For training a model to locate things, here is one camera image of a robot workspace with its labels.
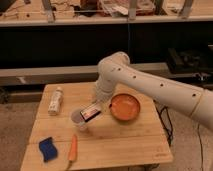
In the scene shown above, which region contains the orange plate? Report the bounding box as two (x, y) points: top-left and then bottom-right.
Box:
(109, 93), (140, 121)

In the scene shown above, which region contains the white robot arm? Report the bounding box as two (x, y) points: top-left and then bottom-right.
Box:
(94, 52), (213, 132)

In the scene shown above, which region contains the black cable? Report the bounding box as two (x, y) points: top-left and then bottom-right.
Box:
(156, 104), (174, 148)

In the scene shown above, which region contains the wooden table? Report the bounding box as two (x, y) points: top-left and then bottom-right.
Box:
(21, 82), (173, 171)

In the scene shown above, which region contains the orange carrot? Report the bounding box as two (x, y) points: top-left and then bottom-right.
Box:
(67, 135), (78, 169)

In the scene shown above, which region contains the black and white eraser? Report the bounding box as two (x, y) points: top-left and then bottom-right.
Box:
(80, 103), (101, 122)

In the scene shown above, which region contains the white bottle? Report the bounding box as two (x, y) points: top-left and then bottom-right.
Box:
(48, 87), (63, 115)

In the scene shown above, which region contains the blue sponge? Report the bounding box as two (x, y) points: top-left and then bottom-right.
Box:
(39, 137), (58, 162)

